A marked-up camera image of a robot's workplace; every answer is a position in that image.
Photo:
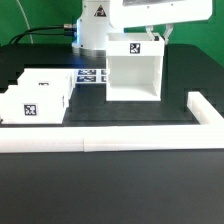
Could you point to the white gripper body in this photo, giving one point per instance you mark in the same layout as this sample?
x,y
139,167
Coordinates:
x,y
137,13

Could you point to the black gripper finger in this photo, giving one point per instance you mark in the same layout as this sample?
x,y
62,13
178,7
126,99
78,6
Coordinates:
x,y
168,30
149,31

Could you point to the white drawer cabinet frame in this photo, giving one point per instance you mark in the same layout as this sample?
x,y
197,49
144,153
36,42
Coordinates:
x,y
134,65

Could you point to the white front drawer box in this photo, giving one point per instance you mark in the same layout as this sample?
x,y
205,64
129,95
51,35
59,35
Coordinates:
x,y
34,105

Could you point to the white drawer box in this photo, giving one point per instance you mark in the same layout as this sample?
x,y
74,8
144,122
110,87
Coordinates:
x,y
60,79
34,105

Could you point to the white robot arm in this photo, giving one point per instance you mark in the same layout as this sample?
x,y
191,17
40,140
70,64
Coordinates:
x,y
100,17

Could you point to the white rear drawer box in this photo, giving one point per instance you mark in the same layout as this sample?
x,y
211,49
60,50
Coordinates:
x,y
60,79

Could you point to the white marker tag sheet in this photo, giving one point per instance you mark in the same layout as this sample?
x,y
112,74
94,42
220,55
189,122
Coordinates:
x,y
90,76

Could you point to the white L-shaped border wall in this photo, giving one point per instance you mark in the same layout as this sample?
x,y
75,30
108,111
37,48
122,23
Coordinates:
x,y
208,133

